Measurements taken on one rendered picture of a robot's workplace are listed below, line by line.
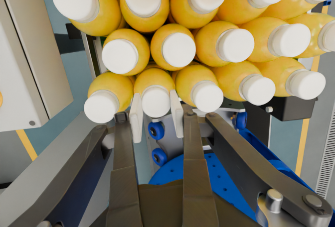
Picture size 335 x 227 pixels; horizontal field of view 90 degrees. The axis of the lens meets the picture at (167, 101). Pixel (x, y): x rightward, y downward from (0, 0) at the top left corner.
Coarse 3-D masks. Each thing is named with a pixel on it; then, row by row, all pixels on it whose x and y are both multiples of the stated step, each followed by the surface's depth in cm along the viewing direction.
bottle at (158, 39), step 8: (168, 24) 24; (176, 24) 23; (160, 32) 23; (168, 32) 22; (176, 32) 21; (184, 32) 22; (152, 40) 24; (160, 40) 22; (152, 48) 24; (160, 48) 22; (152, 56) 26; (160, 56) 23; (160, 64) 24; (168, 64) 23
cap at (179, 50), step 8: (168, 40) 19; (176, 40) 19; (184, 40) 19; (192, 40) 19; (168, 48) 19; (176, 48) 20; (184, 48) 20; (192, 48) 20; (168, 56) 20; (176, 56) 20; (184, 56) 20; (192, 56) 20; (176, 64) 20; (184, 64) 20
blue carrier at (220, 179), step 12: (180, 156) 41; (204, 156) 40; (168, 168) 37; (180, 168) 37; (216, 168) 36; (156, 180) 34; (168, 180) 34; (216, 180) 33; (228, 180) 33; (216, 192) 31; (228, 192) 30; (240, 204) 28; (252, 216) 26
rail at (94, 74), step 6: (84, 36) 29; (90, 36) 31; (84, 42) 29; (90, 42) 31; (90, 48) 30; (90, 54) 30; (90, 60) 30; (96, 60) 33; (90, 66) 31; (96, 66) 32; (96, 72) 32
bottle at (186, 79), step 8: (192, 64) 28; (200, 64) 29; (176, 72) 31; (184, 72) 27; (192, 72) 25; (200, 72) 25; (208, 72) 25; (176, 80) 28; (184, 80) 26; (192, 80) 24; (200, 80) 24; (208, 80) 23; (216, 80) 25; (176, 88) 28; (184, 88) 25; (192, 88) 24; (184, 96) 26; (192, 96) 24; (192, 104) 26
